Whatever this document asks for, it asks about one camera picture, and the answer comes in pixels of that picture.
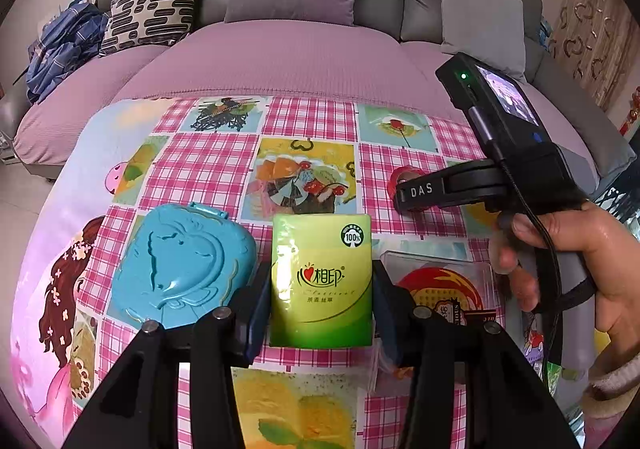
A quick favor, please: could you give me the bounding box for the person's right forearm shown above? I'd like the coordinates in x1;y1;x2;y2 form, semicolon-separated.
582;329;640;430

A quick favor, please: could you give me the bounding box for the purple sofa cover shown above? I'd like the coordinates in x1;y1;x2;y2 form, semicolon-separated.
12;19;598;194

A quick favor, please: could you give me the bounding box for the grey pillow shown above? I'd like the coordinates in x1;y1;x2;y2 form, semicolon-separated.
435;0;526;84

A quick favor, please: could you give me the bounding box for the clear box with red card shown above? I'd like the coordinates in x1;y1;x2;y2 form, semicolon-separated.
378;250;505;330

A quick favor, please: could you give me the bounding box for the teal plastic toy box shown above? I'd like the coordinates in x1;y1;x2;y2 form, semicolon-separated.
107;201;257;332

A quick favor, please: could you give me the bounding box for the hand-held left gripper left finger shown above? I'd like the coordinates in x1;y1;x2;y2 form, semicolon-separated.
62;261;273;449

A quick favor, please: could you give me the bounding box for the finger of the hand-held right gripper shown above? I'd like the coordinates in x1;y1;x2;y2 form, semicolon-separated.
393;161;506;214

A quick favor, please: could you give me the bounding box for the person's right hand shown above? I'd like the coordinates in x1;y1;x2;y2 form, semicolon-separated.
491;201;640;362

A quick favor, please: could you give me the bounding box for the pink plaid printed tablecloth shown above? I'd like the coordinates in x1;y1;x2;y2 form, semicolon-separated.
10;96;596;449

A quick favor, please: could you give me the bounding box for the red hanging ornament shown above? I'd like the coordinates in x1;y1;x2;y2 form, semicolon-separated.
620;86;640;137

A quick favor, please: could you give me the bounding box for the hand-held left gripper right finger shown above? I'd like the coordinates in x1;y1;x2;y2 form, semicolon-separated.
371;260;581;449

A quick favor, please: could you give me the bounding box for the green tissue pack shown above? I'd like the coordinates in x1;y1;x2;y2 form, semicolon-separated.
269;214;375;349

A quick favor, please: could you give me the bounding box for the black white patterned pillow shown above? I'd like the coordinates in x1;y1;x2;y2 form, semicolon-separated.
98;0;211;57

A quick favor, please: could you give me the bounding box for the beige patterned curtain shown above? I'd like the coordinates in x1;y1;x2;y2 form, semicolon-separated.
547;0;638;110

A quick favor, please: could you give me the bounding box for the blue plaid clothing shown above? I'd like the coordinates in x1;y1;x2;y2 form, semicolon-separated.
25;0;111;102

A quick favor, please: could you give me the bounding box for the black cable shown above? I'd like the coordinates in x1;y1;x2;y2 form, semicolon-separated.
467;106;566;380

